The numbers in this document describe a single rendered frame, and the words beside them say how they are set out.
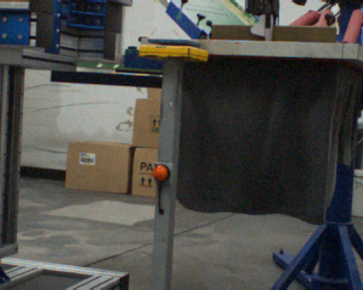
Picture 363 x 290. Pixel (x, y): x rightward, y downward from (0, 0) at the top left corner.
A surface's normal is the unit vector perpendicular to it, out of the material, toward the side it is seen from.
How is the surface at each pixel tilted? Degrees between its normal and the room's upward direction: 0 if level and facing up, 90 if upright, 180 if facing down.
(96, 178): 91
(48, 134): 90
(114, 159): 90
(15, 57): 90
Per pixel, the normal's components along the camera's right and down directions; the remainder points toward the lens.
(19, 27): -0.29, 0.04
